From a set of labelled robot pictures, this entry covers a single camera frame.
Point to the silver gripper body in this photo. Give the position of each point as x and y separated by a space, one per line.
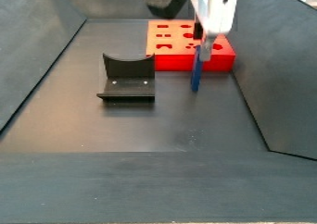
215 15

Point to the blue square-circle peg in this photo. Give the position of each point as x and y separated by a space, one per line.
196 70

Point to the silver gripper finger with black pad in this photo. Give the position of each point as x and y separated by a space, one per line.
196 31

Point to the black curved holder stand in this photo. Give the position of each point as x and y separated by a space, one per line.
129 78

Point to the red shape-sorting board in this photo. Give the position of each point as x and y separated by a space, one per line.
169 42

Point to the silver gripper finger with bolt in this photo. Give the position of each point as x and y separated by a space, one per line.
206 45

